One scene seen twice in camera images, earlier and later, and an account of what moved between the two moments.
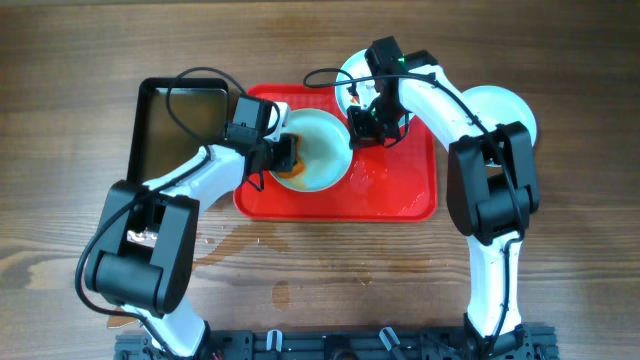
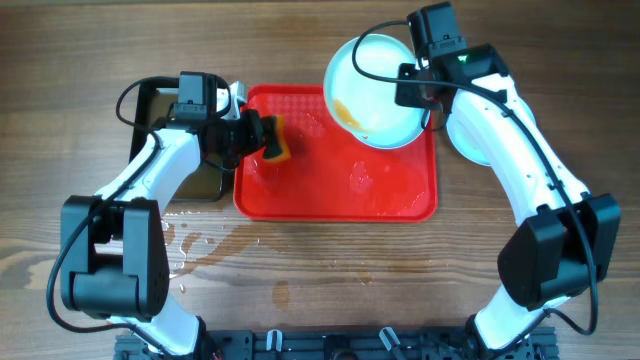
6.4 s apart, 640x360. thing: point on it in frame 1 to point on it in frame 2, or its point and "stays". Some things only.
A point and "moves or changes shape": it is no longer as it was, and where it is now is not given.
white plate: x=326 y=146 moves or changes shape
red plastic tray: x=396 y=183 stays
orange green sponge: x=299 y=167 to x=283 y=137
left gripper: x=284 y=149 to x=253 y=131
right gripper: x=362 y=136 to x=403 y=96
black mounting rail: x=532 y=342 stays
